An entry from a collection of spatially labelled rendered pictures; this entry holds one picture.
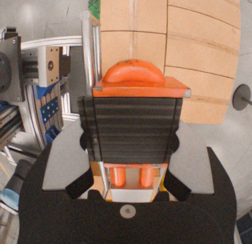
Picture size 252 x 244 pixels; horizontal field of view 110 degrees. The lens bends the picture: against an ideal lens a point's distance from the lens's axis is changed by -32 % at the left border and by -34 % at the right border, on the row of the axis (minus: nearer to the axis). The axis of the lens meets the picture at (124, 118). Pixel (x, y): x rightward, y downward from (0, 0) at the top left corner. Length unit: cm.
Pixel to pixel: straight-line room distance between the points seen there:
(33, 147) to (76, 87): 75
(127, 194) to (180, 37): 83
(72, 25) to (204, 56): 124
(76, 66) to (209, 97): 113
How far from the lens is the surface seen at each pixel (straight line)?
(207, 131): 198
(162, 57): 84
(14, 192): 66
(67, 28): 154
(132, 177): 20
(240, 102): 209
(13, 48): 48
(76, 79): 127
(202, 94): 99
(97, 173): 73
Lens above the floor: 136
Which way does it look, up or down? 61 degrees down
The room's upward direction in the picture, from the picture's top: 175 degrees counter-clockwise
